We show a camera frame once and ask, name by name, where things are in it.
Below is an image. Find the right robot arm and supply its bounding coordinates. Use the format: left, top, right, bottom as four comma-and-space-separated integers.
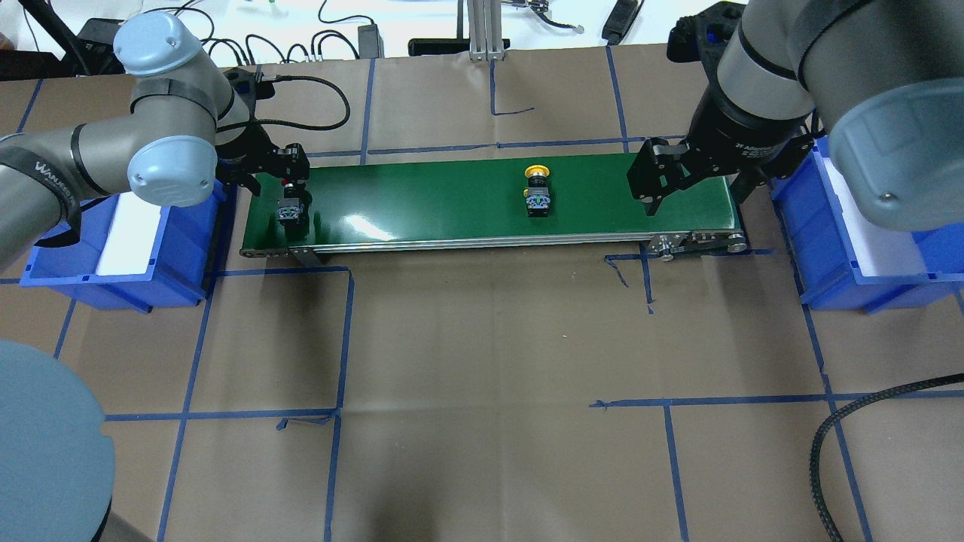
627, 1, 963, 231

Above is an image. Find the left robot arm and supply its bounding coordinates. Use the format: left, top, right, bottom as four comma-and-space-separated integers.
1, 11, 310, 268

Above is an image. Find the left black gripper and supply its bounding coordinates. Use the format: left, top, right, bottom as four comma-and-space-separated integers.
215, 126, 313, 219

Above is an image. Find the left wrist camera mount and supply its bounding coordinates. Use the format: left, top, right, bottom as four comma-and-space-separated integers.
224, 66, 276, 103

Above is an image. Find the green conveyor belt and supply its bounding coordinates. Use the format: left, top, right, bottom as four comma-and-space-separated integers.
239, 154, 744, 258

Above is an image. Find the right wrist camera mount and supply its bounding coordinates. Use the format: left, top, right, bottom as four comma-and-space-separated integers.
666, 1, 746, 64

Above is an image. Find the right blue bin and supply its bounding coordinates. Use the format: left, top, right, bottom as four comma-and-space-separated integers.
771, 138, 963, 313

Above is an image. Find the black braided cable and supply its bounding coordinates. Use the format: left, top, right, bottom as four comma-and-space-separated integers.
249, 74, 352, 133
809, 376, 964, 542

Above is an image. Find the black power adapter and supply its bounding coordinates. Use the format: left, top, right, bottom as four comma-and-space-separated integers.
78, 18, 125, 75

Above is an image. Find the yellow push button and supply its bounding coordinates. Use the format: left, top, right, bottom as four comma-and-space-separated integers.
523, 164, 552, 218

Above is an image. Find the aluminium profile post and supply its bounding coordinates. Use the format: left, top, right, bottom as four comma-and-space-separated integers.
465, 0, 505, 62

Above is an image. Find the left black braided cable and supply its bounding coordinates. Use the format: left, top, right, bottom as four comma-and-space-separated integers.
249, 74, 352, 133

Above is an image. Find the left blue bin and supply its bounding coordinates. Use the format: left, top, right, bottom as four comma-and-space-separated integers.
20, 182, 226, 313

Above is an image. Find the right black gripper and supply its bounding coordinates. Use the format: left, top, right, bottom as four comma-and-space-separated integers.
627, 84, 817, 217

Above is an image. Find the red push button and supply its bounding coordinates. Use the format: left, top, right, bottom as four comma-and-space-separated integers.
276, 179, 306, 227

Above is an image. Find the blue bin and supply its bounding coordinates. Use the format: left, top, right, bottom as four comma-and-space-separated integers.
771, 138, 963, 313
20, 182, 226, 313

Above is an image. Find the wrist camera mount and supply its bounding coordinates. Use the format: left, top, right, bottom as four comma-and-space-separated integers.
224, 66, 276, 103
666, 1, 746, 64

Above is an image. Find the right black braided cable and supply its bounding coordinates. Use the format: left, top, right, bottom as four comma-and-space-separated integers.
809, 376, 964, 542

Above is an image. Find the right bin white foam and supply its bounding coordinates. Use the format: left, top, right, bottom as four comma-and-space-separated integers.
817, 137, 926, 277

